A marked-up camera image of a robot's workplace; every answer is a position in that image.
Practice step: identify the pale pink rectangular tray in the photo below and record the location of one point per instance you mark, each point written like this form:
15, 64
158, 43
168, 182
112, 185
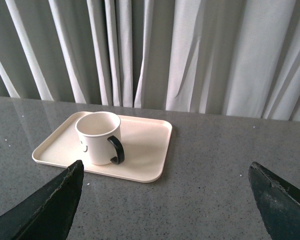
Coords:
145, 143

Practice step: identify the white smiley face mug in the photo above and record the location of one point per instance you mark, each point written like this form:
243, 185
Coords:
100, 138

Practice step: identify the white pleated curtain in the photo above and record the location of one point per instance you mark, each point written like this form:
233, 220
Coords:
228, 57

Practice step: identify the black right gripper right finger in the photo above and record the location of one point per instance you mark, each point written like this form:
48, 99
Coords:
278, 202

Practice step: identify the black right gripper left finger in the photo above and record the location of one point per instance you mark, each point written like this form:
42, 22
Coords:
49, 212

